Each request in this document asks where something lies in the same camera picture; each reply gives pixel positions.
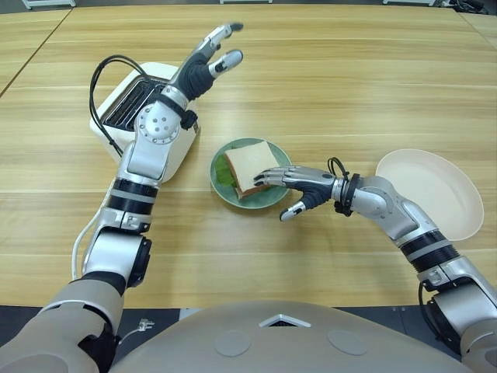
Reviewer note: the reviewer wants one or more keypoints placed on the bread slice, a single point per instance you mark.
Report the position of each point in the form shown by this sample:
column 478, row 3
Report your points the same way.
column 250, row 163
column 254, row 190

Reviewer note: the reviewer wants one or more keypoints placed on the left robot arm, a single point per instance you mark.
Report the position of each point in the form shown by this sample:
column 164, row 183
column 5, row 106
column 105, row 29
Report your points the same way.
column 132, row 202

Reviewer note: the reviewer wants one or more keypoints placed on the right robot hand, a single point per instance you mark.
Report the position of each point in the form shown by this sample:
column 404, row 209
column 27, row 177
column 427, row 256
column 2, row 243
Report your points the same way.
column 310, row 185

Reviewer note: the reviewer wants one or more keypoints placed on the robot body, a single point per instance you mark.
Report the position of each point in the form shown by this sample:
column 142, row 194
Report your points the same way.
column 279, row 338

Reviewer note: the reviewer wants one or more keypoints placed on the green plate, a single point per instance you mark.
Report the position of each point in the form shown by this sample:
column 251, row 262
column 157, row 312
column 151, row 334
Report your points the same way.
column 268, row 198

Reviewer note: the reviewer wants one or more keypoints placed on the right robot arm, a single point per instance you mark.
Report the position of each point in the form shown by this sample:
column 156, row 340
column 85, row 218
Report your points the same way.
column 423, row 248

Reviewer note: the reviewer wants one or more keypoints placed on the cream toaster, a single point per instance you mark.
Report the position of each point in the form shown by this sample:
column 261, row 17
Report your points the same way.
column 155, row 116

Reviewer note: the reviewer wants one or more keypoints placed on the white plate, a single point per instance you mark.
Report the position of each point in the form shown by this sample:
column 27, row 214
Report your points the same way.
column 431, row 194

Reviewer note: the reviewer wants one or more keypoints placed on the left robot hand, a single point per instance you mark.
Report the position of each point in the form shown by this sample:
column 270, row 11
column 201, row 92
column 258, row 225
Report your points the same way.
column 196, row 75

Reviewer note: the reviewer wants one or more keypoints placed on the green lettuce leaf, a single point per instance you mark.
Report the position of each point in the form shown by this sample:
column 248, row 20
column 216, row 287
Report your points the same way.
column 225, row 171

